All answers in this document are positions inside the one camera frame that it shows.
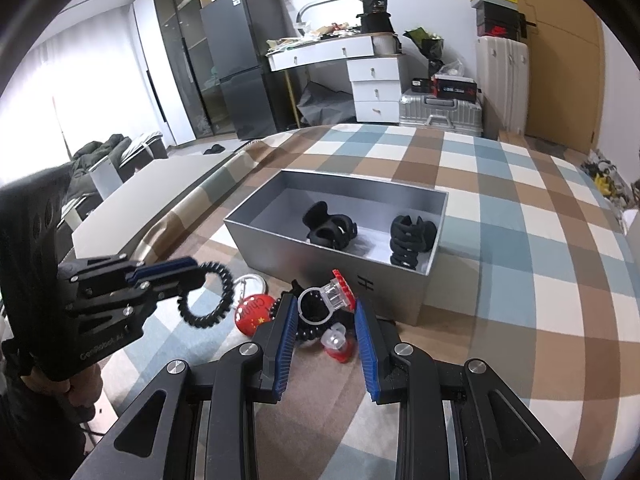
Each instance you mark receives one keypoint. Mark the small red clear trinket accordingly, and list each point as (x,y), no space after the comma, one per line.
(337,345)

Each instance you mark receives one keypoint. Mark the dark grey refrigerator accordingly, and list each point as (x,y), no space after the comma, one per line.
(245,60)

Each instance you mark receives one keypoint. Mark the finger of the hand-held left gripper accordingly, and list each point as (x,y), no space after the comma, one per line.
(160,267)
(170,287)

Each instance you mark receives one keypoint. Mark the grey storage box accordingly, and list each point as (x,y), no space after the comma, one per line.
(320,255)

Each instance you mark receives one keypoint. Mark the arched mirror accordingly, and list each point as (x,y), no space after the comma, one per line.
(320,7)

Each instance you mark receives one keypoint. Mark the pile of shoes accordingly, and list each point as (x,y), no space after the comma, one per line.
(607,180)

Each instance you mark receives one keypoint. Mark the black slippers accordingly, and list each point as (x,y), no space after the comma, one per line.
(215,149)

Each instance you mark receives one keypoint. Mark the stack of shoe boxes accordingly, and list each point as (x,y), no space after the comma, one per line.
(497,10)

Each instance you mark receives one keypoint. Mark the person's left hand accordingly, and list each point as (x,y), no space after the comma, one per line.
(84,387)

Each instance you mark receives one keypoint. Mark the black jacket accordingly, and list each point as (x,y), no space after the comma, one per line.
(97,160)

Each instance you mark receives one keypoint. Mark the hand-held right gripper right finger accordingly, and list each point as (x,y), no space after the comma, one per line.
(369,355)

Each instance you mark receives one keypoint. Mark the black and red box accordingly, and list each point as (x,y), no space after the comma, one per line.
(455,86)

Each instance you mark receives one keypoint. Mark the white desk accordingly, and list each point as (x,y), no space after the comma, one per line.
(320,50)

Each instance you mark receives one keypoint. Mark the black bag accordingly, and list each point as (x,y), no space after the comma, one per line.
(322,102)

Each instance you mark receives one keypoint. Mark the round red badge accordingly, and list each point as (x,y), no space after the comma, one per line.
(252,317)

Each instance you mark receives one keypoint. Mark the black scrunchie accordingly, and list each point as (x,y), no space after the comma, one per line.
(411,240)

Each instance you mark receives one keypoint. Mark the stacked black containers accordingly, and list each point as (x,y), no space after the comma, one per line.
(376,10)

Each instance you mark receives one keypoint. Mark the white drawer unit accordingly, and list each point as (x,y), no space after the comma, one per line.
(376,87)

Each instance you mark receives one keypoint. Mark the glass door cabinet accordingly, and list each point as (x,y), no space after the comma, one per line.
(185,50)

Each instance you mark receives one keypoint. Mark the dark wrapped bouquet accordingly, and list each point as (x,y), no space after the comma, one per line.
(425,45)

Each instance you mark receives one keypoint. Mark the silver suitcase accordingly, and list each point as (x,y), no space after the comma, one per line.
(440,112)

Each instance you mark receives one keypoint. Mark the black hair claw clip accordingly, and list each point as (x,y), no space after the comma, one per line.
(327,227)

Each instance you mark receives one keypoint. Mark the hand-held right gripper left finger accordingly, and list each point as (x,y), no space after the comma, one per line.
(279,350)

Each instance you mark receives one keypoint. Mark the plaid bed cover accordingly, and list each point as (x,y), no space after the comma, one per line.
(500,240)

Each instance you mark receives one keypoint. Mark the white low table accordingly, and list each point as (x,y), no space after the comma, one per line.
(150,195)

